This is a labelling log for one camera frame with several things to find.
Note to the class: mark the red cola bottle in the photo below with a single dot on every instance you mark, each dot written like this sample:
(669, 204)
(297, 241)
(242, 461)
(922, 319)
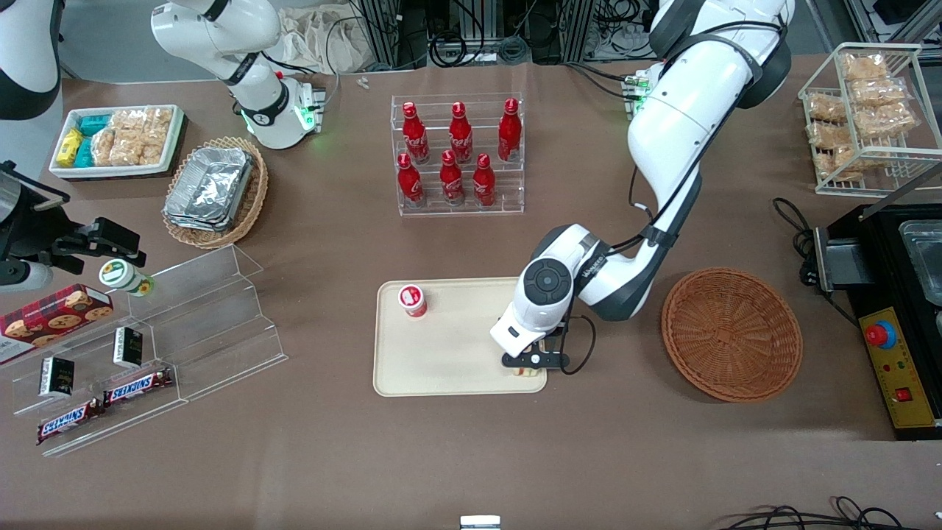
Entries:
(483, 184)
(409, 184)
(509, 132)
(452, 180)
(415, 136)
(461, 136)

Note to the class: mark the teal snack box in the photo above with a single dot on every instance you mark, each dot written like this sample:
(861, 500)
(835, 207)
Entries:
(85, 153)
(94, 124)

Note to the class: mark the green lid snack cup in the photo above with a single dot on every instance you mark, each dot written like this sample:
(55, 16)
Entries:
(121, 276)

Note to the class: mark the clear cracker snack pack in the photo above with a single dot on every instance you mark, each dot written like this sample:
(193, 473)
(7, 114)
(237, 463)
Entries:
(105, 147)
(158, 136)
(129, 136)

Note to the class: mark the oval wicker basket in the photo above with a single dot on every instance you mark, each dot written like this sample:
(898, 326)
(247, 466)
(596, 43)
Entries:
(250, 206)

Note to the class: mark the stack of foil containers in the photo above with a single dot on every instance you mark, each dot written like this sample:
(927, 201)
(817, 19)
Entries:
(210, 188)

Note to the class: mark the clear acrylic bottle rack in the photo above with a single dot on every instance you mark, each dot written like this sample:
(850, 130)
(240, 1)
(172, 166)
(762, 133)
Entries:
(508, 191)

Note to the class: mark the silver metal bar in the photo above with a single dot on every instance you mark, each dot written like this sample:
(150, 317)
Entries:
(901, 195)

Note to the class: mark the red emergency stop button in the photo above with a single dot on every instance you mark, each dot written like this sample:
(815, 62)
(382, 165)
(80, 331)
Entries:
(880, 336)

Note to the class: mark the aluminium frame post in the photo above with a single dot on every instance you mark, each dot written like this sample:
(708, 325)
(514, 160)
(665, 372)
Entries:
(379, 33)

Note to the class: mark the red plaid cookie box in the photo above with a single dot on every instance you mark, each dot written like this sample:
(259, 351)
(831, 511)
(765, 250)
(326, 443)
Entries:
(51, 316)

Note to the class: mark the clear acrylic step shelf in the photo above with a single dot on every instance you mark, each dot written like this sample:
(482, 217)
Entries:
(213, 316)

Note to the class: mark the black fryer machine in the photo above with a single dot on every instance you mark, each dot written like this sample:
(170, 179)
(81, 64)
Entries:
(883, 258)

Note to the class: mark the white black device edge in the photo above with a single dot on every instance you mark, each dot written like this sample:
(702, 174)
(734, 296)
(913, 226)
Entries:
(480, 523)

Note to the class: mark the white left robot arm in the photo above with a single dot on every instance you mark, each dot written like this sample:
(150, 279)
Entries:
(684, 125)

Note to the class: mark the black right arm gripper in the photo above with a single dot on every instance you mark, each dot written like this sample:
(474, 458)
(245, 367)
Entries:
(38, 227)

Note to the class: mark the metal bracket with black block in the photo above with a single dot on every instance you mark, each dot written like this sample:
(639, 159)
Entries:
(839, 261)

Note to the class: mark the round brown wicker basket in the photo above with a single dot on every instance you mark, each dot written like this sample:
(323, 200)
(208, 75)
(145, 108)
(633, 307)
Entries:
(736, 338)

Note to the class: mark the beige plastic tray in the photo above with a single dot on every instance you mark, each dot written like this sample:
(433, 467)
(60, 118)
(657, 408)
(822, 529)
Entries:
(449, 353)

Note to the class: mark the white plastic bin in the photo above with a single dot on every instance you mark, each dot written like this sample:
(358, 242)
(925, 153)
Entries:
(110, 171)

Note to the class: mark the small red rocker switch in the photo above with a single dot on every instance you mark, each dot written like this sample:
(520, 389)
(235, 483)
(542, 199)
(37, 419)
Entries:
(904, 394)

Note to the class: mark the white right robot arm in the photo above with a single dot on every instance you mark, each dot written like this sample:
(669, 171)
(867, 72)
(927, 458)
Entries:
(221, 37)

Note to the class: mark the red white small cup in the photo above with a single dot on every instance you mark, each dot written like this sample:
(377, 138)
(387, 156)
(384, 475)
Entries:
(413, 300)

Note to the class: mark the snickers chocolate bar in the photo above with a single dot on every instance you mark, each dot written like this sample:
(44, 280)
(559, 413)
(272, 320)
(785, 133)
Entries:
(70, 421)
(138, 387)

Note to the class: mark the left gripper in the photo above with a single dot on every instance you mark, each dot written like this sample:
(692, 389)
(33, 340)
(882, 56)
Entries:
(551, 341)

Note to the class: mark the beige cloth bag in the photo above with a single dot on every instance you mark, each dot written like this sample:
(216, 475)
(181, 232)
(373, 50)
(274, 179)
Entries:
(316, 37)

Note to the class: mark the triangular sandwich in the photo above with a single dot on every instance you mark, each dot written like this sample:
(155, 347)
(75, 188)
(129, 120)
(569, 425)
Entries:
(526, 371)

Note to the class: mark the yellow control panel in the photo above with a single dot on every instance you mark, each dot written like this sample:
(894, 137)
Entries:
(901, 375)

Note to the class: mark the yellow snack box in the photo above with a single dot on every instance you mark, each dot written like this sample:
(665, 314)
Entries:
(70, 147)

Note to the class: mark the small black chocolate box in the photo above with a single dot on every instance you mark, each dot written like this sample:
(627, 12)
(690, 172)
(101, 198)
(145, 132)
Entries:
(128, 347)
(57, 377)

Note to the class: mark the rice cracker snack bag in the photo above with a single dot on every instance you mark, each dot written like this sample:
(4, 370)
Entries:
(865, 66)
(887, 119)
(877, 92)
(826, 107)
(839, 163)
(828, 136)

